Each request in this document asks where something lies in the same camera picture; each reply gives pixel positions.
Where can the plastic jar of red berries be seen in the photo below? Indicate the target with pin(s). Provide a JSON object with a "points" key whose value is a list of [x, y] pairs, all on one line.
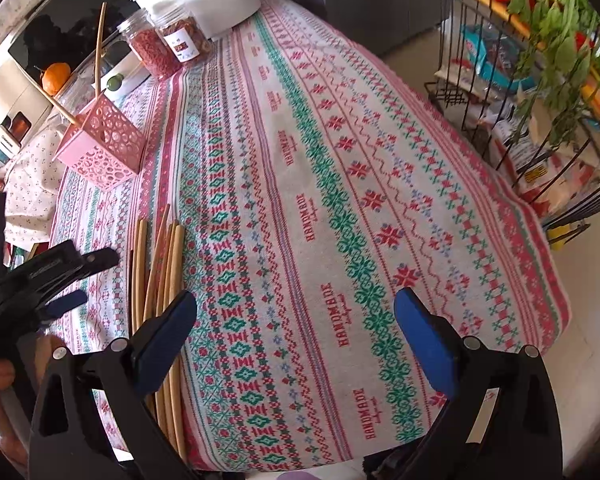
{"points": [[152, 50]]}

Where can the clear glass jar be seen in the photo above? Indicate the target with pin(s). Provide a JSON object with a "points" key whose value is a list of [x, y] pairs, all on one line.
{"points": [[80, 92]]}

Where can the patterned knit tablecloth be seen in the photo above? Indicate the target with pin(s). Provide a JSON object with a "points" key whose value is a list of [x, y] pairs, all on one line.
{"points": [[305, 210]]}

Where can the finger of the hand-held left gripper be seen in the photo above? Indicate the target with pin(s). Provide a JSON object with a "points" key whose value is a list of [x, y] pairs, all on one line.
{"points": [[67, 302], [90, 259]]}

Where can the white microwave oven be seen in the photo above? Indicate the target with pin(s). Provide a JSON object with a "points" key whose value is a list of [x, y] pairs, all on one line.
{"points": [[70, 20]]}

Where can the yellow label bag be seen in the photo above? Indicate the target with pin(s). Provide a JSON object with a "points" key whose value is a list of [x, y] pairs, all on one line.
{"points": [[535, 175]]}

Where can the pink perforated chopstick holder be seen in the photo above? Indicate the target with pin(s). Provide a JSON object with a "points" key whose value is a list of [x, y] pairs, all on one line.
{"points": [[107, 145]]}

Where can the green leafy vegetables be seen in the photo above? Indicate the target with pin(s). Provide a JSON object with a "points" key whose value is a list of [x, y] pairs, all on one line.
{"points": [[555, 35]]}

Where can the dark grey refrigerator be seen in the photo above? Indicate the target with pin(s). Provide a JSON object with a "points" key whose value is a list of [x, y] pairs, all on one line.
{"points": [[370, 10]]}

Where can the person's left hand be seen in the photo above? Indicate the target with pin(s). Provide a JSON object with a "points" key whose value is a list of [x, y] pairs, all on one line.
{"points": [[46, 352]]}

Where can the labelled plastic jar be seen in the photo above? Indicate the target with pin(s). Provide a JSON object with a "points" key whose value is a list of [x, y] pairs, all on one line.
{"points": [[185, 40]]}

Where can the white bowl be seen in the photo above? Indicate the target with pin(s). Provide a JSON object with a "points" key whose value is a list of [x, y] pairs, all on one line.
{"points": [[130, 67]]}

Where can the floral white cloth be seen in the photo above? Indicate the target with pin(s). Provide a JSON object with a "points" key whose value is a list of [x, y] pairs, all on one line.
{"points": [[30, 180]]}

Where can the blue white packet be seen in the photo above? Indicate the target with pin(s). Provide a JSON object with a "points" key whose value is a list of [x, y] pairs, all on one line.
{"points": [[480, 50]]}

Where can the small green lime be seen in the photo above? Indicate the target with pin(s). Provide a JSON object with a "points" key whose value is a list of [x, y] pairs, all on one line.
{"points": [[115, 82]]}

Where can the orange fruit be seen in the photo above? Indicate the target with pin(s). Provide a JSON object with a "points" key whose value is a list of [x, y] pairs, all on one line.
{"points": [[56, 79]]}

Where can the pile of wooden chopsticks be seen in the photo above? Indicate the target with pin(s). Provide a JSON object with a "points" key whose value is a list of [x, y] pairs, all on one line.
{"points": [[175, 255]]}

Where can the white air fryer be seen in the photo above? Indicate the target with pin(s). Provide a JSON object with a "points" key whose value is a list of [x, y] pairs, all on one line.
{"points": [[10, 105]]}

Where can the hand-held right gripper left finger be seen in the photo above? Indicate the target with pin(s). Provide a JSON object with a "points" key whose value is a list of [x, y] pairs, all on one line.
{"points": [[172, 327]]}

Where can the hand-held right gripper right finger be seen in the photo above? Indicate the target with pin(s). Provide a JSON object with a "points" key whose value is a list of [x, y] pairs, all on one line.
{"points": [[425, 342]]}

